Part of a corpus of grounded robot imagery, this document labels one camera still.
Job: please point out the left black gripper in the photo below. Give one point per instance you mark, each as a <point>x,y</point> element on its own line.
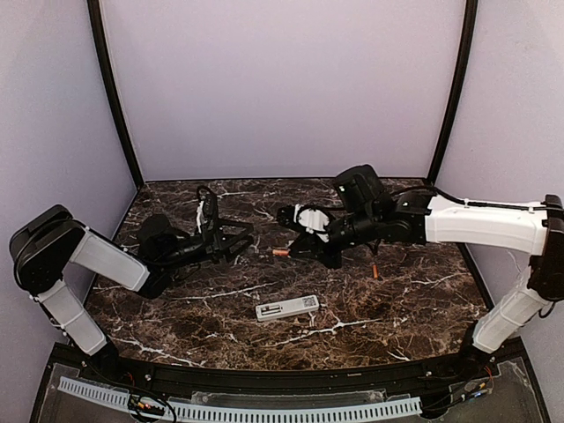
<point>212,242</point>

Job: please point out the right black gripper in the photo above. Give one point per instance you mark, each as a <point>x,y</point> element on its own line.
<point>335,248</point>

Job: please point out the white remote control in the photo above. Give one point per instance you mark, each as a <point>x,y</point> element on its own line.
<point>287,308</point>

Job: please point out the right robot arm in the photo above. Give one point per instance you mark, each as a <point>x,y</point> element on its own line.
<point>424,214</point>

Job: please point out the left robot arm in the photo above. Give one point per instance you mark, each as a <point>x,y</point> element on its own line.
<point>42,249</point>

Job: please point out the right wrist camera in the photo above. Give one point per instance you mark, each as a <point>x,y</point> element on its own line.
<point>305,219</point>

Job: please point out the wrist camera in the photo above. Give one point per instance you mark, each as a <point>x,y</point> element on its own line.
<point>205,211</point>
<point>305,219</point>

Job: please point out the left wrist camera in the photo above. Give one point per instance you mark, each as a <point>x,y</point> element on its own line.
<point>205,211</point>

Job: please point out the black front rail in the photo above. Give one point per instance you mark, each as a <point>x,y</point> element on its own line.
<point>421,377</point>

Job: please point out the white slotted cable duct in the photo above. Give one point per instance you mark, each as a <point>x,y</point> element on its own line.
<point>216,407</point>

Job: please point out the left black frame post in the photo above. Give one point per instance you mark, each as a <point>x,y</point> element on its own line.
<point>110,86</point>

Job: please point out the black frame post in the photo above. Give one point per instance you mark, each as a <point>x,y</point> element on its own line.
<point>110,86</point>
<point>456,88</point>

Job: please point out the right black frame post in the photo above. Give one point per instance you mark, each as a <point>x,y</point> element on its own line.
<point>456,88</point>

